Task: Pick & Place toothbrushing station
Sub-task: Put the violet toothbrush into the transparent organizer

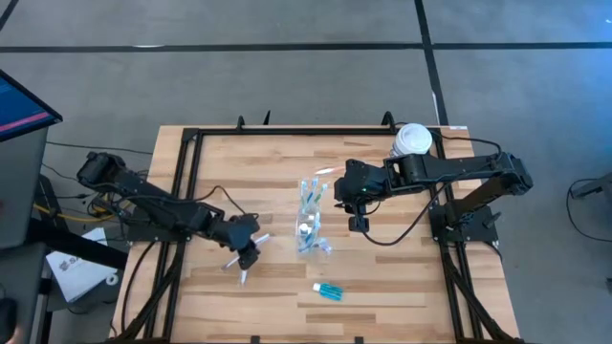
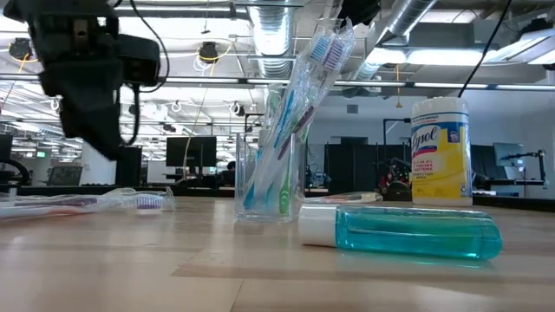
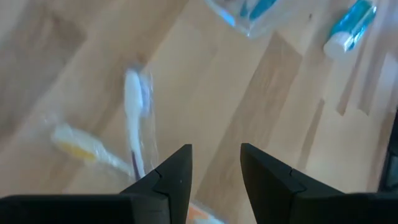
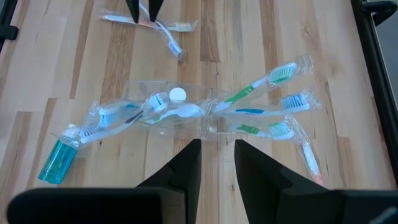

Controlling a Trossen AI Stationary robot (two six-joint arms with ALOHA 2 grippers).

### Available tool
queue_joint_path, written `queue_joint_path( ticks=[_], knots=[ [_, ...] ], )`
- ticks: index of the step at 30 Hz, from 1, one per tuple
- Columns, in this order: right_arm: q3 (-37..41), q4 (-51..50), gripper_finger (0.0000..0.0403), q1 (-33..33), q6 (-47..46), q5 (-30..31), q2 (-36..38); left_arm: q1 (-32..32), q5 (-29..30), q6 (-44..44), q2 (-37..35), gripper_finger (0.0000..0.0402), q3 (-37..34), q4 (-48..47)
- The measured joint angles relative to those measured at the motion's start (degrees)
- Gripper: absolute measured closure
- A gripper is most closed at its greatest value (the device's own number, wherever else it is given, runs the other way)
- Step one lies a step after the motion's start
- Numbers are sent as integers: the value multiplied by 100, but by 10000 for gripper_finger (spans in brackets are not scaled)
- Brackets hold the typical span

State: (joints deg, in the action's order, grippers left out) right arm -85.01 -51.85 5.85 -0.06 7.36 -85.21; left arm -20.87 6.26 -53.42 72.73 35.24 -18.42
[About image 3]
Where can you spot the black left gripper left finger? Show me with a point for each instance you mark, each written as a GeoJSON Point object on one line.
{"type": "Point", "coordinates": [93, 208]}

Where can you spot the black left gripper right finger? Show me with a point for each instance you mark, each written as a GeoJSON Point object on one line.
{"type": "Point", "coordinates": [311, 208]}

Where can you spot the orange toothbrush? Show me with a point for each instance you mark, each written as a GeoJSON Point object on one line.
{"type": "Point", "coordinates": [77, 144]}

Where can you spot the purple toothbrush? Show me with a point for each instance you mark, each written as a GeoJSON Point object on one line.
{"type": "Point", "coordinates": [133, 93]}

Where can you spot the blue mouthwash bottle white cap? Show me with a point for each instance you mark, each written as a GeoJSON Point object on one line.
{"type": "Point", "coordinates": [351, 25]}

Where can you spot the blue mouthwash bottle green label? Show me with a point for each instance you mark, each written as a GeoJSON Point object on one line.
{"type": "Point", "coordinates": [258, 7]}

